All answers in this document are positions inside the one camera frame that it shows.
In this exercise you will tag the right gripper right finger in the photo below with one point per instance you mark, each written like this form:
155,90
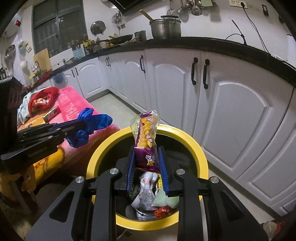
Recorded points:
163,170

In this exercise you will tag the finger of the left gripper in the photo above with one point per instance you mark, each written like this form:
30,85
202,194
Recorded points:
37,132
65,129

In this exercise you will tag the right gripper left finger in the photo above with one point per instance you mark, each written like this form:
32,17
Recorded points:
131,169

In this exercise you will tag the blue plastic bag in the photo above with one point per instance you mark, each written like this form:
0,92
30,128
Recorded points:
92,123

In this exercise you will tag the white printed plastic bag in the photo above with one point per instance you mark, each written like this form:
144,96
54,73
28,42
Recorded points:
146,196

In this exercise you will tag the purple chip bag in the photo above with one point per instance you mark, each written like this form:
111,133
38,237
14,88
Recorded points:
144,129

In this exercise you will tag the green mesh sponge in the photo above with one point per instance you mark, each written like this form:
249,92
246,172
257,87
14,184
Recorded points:
162,200

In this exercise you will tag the red plastic bag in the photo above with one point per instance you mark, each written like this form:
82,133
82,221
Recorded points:
163,212

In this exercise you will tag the yellow rimmed trash bin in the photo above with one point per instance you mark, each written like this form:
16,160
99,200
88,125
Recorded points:
96,164

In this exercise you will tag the dark kitchen window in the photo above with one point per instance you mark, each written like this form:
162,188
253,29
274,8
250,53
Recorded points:
57,24

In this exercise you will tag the person left hand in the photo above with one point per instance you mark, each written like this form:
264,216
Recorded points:
8,182

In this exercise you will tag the light blue cloth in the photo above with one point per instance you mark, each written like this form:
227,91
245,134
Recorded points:
23,113

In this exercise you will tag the red gum box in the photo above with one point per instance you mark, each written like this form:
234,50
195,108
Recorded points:
51,114

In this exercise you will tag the red cloth bag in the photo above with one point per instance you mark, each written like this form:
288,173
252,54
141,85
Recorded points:
42,100

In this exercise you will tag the wooden cutting board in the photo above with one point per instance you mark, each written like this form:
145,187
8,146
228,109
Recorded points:
43,60

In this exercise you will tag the blue utensil holder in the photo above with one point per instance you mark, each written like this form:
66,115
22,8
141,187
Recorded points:
79,52

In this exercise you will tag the white lower cabinets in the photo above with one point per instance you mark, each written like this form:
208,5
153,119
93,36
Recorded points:
242,116

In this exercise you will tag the black wok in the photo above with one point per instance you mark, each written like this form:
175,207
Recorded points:
118,40

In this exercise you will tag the hanging pot lid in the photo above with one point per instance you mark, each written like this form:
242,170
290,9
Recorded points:
98,27

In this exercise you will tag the white water heater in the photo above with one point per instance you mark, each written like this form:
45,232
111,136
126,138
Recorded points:
12,31

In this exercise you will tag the steel cup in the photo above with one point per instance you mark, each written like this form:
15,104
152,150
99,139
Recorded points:
140,36

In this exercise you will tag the steel stock pot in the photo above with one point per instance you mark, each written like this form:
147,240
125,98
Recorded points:
167,27

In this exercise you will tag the black range hood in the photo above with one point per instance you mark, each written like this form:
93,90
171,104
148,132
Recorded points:
126,7

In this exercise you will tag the hanging utensils rack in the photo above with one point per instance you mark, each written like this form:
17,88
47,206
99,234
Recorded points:
182,10

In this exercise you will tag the white electric kettle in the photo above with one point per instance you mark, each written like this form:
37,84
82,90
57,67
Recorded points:
291,50

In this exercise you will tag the wall power socket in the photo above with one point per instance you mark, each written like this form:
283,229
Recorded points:
239,4

